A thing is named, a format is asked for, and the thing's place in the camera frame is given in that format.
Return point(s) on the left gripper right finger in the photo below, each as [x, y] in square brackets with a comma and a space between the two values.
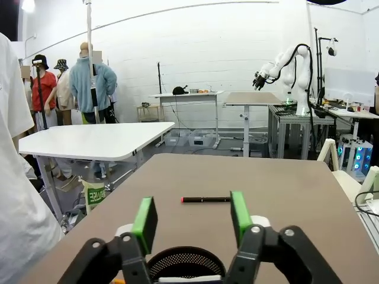
[240, 216]

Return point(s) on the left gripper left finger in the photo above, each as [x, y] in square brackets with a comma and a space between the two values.
[145, 225]

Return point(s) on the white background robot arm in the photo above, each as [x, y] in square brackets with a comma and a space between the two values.
[302, 80]

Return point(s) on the black mesh pen holder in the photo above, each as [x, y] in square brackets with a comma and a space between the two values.
[186, 263]

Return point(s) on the black marker with red ends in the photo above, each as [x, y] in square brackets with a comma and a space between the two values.
[204, 200]

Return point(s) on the green white sack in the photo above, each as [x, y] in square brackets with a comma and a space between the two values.
[94, 196]

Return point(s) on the white power strip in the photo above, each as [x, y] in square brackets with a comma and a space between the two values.
[236, 148]

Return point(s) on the clear plastic bin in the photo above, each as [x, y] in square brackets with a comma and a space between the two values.
[177, 138]
[201, 138]

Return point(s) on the white table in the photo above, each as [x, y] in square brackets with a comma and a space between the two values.
[94, 139]

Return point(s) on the cream wooden chair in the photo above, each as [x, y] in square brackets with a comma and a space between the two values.
[345, 177]

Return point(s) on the small wooden side table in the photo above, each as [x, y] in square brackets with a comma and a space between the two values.
[149, 112]

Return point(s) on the brown-top desk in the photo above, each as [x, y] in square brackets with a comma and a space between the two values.
[254, 98]

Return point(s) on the computer case with lights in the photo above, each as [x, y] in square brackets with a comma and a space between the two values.
[356, 156]

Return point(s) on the person in white t-shirt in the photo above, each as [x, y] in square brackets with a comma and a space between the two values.
[17, 192]

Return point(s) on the black cap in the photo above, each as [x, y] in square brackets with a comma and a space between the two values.
[178, 90]

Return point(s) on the thin black stand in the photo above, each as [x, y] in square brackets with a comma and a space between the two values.
[159, 77]

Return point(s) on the white cluttered desk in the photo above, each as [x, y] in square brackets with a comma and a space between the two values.
[352, 114]

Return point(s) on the mannequin in blue fleece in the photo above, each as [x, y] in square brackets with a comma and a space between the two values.
[83, 85]

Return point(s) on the mannequin in beige coat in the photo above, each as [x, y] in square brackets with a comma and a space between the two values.
[63, 91]

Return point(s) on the mannequin in red shirt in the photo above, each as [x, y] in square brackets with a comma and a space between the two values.
[50, 88]

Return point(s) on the black light stand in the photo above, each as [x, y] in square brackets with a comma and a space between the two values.
[320, 68]

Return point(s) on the metal pole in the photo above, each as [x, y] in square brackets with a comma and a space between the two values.
[89, 29]

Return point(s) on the aluminium frame table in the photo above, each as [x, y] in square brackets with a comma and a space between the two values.
[296, 118]

